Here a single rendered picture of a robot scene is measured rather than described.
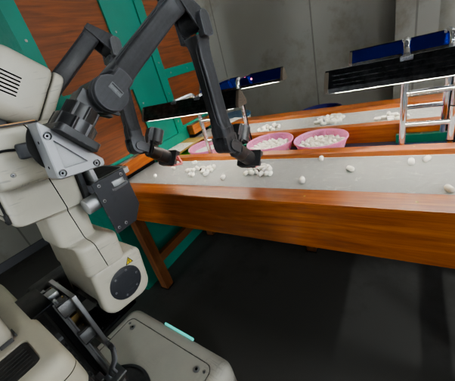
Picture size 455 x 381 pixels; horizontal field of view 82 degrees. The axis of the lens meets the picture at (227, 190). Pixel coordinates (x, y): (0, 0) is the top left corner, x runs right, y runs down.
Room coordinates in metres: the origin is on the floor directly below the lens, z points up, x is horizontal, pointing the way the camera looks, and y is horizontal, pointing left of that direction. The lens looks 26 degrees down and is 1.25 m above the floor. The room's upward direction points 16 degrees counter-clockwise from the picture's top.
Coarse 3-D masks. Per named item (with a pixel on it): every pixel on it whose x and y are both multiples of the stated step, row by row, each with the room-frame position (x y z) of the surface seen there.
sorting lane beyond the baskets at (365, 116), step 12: (396, 108) 1.46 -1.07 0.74; (420, 108) 1.35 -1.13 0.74; (432, 108) 1.30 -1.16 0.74; (288, 120) 1.84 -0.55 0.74; (300, 120) 1.76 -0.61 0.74; (312, 120) 1.68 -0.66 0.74; (324, 120) 1.61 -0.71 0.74; (348, 120) 1.48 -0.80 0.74; (360, 120) 1.43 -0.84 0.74; (372, 120) 1.37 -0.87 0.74; (384, 120) 1.32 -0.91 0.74; (252, 132) 1.79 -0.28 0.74
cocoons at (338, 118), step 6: (336, 114) 1.61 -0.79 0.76; (390, 114) 1.35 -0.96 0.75; (396, 114) 1.32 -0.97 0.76; (408, 114) 1.26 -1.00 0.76; (318, 120) 1.59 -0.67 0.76; (330, 120) 1.53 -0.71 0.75; (336, 120) 1.49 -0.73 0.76; (390, 120) 1.28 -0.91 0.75; (264, 126) 1.80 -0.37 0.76; (270, 126) 1.75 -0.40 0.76
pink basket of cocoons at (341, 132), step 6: (306, 132) 1.39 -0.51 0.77; (312, 132) 1.39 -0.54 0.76; (318, 132) 1.38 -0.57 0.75; (324, 132) 1.37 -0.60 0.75; (330, 132) 1.34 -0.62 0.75; (336, 132) 1.32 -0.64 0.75; (342, 132) 1.27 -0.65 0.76; (300, 138) 1.37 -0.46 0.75; (306, 138) 1.38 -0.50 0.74; (294, 144) 1.28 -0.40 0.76; (330, 144) 1.13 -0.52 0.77; (336, 144) 1.14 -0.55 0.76; (342, 144) 1.16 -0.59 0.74
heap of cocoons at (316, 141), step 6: (312, 138) 1.36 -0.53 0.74; (318, 138) 1.33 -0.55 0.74; (324, 138) 1.30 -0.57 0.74; (330, 138) 1.27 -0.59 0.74; (336, 138) 1.26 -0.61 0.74; (342, 138) 1.23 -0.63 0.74; (300, 144) 1.31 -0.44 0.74; (306, 144) 1.29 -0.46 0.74; (312, 144) 1.26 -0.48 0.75; (318, 144) 1.25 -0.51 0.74; (324, 144) 1.22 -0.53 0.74
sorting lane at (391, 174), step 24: (168, 168) 1.55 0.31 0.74; (192, 168) 1.43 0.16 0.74; (216, 168) 1.32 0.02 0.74; (240, 168) 1.23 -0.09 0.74; (288, 168) 1.08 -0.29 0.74; (312, 168) 1.01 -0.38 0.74; (336, 168) 0.95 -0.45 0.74; (360, 168) 0.90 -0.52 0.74; (384, 168) 0.85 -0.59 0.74; (408, 168) 0.80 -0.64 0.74; (432, 168) 0.76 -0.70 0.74; (408, 192) 0.67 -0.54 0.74; (432, 192) 0.63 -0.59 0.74
